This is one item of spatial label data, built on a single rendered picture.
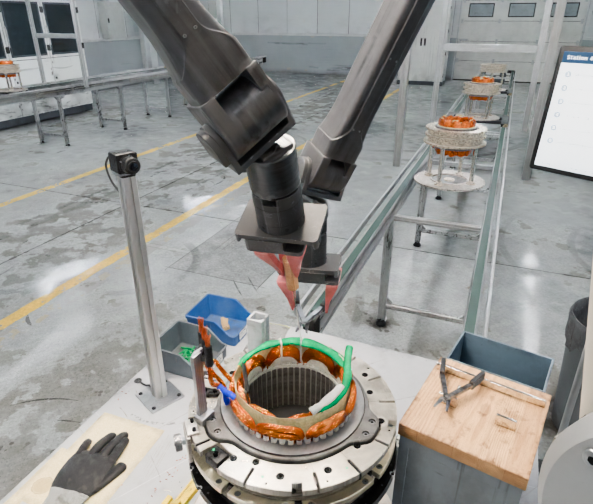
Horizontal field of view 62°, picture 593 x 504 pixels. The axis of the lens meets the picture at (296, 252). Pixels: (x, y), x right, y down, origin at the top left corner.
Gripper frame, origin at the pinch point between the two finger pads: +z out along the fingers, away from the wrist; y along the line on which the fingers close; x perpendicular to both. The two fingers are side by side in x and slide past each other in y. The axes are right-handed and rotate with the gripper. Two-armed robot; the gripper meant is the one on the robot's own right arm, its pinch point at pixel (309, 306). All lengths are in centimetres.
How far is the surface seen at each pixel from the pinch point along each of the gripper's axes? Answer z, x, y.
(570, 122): -19, -74, -60
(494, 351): 13.6, -10.7, -34.9
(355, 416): 6.8, 18.2, -9.8
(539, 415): 11.1, 8.6, -38.2
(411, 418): 10.8, 13.1, -18.3
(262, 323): -1.0, 8.1, 6.6
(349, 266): 42, -96, 0
